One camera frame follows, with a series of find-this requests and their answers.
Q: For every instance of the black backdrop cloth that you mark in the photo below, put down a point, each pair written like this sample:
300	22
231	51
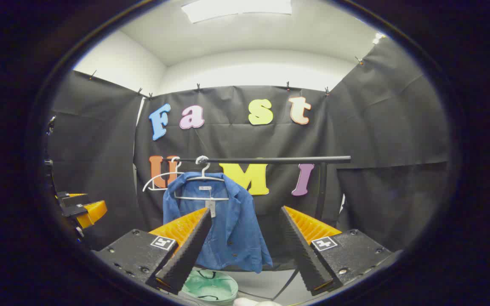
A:
377	127

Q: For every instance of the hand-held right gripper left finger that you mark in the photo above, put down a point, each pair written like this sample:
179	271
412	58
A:
185	255

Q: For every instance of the green laundry hamper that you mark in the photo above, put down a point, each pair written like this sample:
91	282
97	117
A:
211	287

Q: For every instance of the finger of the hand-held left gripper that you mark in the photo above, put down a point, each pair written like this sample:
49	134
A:
94	210
77	195

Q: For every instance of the large white clothes hanger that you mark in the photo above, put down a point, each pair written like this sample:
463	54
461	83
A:
204	176

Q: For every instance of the small white clothes hanger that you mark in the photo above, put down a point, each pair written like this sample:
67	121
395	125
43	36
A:
160	178

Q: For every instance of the narrow ceiling light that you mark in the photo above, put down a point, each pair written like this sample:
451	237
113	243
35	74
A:
379	38

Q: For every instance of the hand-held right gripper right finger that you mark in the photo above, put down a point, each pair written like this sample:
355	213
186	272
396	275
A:
304	255

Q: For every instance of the black clothes rack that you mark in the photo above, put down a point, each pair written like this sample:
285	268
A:
279	160

